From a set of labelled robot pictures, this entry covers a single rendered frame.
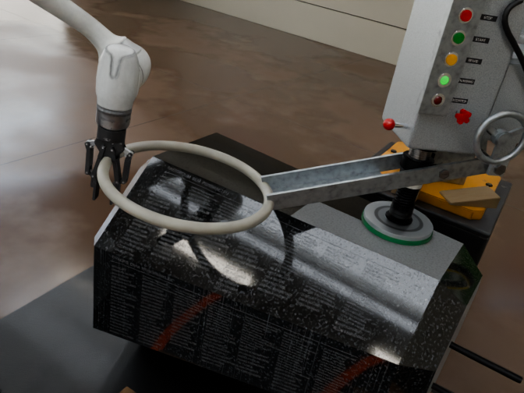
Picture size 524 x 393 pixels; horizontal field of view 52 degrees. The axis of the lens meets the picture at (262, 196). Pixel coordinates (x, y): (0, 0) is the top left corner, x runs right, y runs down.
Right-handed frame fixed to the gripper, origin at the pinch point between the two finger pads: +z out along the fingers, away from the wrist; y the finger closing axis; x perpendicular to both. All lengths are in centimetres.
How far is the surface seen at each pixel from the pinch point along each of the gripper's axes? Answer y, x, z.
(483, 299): 174, 115, 74
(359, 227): 75, 11, -4
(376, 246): 79, 2, -4
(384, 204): 82, 24, -7
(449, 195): 114, 63, -1
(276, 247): 52, 3, 6
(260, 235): 46.2, 6.3, 5.1
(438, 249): 98, 8, -6
